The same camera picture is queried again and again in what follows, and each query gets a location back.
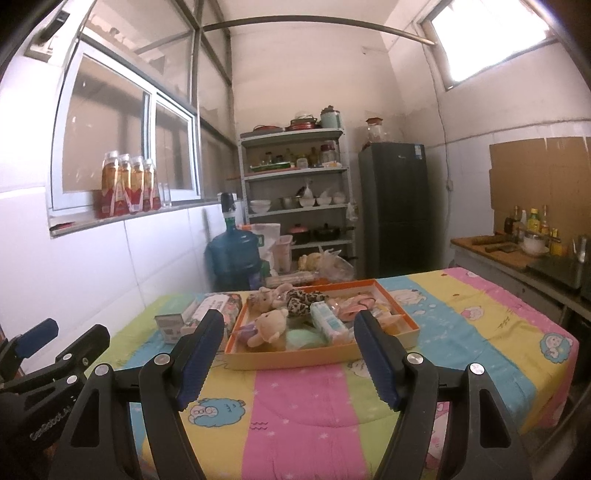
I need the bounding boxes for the clear plastic bag with food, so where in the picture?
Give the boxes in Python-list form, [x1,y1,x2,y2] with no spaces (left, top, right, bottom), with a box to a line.
[298,247,355,282]

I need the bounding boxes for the orange cardboard tray box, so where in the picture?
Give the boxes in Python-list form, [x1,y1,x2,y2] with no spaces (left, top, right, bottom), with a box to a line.
[225,279,421,371]

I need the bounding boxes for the glass jar with brown lid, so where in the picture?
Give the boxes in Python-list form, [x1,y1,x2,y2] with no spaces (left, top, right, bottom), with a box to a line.
[366,117,387,145]

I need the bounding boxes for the pale pink plush toy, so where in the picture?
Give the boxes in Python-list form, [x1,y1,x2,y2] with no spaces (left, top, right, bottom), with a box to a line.
[247,284,296,312]

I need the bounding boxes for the colourful cartoon printed blanket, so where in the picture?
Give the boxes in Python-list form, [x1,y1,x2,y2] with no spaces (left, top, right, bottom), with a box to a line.
[83,268,580,480]

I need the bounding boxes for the white yellow snack packet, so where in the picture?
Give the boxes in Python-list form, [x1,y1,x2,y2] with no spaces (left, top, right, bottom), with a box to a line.
[374,307,404,330]

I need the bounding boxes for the dark refrigerator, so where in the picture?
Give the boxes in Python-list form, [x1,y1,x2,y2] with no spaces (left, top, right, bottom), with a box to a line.
[358,142,428,278]

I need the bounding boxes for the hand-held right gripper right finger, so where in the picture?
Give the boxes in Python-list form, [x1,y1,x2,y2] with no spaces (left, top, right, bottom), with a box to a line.
[353,310,532,480]

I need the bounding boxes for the black frying pan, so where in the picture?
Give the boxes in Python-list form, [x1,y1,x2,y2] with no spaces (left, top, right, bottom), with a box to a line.
[314,224,355,241]

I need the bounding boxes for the floral tissue pack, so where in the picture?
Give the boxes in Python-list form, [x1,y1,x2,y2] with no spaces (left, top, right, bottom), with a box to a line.
[185,293,243,333]

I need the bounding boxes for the leopard print plush toy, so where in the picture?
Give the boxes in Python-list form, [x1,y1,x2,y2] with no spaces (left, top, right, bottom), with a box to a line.
[286,290,324,319]

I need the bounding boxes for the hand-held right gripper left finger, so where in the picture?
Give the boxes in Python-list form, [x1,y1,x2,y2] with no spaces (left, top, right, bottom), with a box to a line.
[44,309,225,480]

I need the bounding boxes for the wall cable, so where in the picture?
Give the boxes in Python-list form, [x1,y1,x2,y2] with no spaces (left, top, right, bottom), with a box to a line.
[429,46,455,185]

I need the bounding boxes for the black water jug pump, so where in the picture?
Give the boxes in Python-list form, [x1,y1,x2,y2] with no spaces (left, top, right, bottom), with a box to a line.
[221,192,237,229]

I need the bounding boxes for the cardboard sheet on wall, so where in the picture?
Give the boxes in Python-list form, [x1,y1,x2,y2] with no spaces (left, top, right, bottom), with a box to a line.
[489,136,591,232]

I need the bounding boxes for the high bright window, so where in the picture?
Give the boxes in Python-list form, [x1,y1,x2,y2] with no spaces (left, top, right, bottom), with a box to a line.
[422,0,559,90]

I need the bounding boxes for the beige teddy bear purple dress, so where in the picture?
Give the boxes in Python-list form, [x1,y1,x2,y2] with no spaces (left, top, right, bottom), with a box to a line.
[238,308,289,348]

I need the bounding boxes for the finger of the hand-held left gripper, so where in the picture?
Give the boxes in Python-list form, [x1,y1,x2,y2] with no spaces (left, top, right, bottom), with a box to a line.
[4,324,112,393]
[0,318,59,379]

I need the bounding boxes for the small white blue tissue pack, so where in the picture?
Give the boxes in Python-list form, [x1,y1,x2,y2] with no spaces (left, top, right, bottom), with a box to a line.
[310,302,349,344]

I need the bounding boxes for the pale pink plastic container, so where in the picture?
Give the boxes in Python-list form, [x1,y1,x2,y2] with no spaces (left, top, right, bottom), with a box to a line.
[272,235,294,273]

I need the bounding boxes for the curved metal rod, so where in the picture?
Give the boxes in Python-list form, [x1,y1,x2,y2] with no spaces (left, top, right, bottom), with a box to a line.
[203,21,437,47]

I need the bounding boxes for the tea drink bottle red label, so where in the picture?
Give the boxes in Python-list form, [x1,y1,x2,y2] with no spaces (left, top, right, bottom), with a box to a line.
[142,158,160,210]
[95,151,122,217]
[115,154,134,214]
[129,156,147,213]

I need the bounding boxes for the kitchen counter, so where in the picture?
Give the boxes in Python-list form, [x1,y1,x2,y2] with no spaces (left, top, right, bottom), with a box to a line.
[450,235,591,324]

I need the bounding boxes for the red lidded pot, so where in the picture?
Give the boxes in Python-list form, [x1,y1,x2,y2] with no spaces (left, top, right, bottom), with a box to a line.
[285,114,319,131]

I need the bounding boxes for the white sack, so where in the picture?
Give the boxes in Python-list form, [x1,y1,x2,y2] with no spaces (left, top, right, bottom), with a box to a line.
[249,223,281,273]

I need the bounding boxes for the grey metal storage shelf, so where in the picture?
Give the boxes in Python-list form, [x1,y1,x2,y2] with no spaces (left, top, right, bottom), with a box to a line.
[238,128,358,273]

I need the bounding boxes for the blue water jug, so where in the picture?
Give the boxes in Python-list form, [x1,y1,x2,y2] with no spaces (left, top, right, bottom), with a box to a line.
[205,228,262,289]

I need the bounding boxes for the pale green tissue pack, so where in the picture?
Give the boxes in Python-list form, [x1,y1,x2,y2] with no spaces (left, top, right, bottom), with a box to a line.
[154,314,195,343]

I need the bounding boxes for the bread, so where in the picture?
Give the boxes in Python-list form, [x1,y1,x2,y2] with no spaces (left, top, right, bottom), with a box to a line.
[342,295,377,319]

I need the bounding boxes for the white framed sliding window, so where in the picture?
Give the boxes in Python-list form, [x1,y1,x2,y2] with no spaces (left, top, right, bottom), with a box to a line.
[46,46,201,213]

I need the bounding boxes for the pale flat packet bundle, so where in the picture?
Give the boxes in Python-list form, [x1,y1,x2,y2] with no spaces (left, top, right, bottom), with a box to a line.
[265,272,319,287]

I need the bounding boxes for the white bowl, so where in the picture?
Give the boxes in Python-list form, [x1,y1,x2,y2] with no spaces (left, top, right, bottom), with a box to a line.
[522,233,550,256]

